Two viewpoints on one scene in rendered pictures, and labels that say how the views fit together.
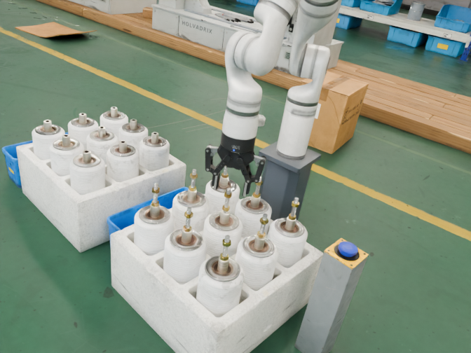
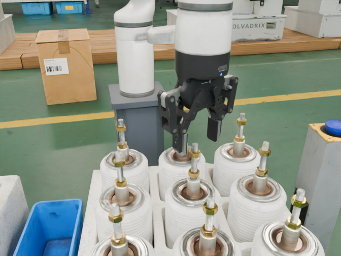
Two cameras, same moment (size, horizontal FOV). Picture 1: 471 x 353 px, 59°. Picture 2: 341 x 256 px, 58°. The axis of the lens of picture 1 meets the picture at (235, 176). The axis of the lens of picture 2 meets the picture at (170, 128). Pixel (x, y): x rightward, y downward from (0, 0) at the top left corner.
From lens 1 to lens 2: 0.72 m
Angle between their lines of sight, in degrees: 40
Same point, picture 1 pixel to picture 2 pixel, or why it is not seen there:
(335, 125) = (89, 72)
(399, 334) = not seen: hidden behind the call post
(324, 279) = (330, 171)
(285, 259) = not seen: hidden behind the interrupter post
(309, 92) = (148, 7)
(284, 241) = (253, 167)
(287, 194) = (159, 134)
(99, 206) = not seen: outside the picture
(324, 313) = (331, 204)
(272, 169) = (135, 116)
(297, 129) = (146, 57)
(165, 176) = (7, 207)
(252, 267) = (279, 213)
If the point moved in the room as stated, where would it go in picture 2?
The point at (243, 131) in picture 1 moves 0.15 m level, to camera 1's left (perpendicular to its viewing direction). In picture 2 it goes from (230, 36) to (140, 59)
